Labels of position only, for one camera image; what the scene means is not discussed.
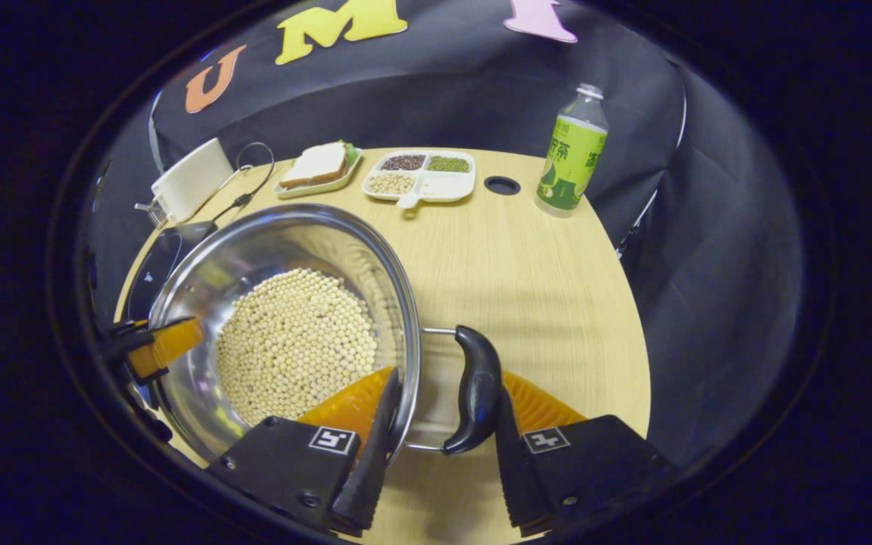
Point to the pile of soybeans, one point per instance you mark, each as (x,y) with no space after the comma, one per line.
(292,348)

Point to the sandwich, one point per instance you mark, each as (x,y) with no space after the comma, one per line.
(315,165)

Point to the black backdrop cloth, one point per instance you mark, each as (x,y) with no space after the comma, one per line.
(443,83)

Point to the black induction cooktop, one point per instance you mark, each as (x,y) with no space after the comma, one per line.
(150,272)

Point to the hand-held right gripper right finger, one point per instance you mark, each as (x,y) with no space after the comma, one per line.
(515,477)

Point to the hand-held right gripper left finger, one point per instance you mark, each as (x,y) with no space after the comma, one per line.
(372,477)

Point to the green tea bottle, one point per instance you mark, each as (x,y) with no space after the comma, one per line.
(568,163)

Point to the white toaster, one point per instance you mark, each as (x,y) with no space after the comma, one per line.
(194,182)

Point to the small rectangular plate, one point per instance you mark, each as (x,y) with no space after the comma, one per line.
(315,189)

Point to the white divided dish with beans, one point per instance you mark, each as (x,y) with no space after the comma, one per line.
(443,189)

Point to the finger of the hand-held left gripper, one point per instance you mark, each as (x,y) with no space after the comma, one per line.
(167,342)

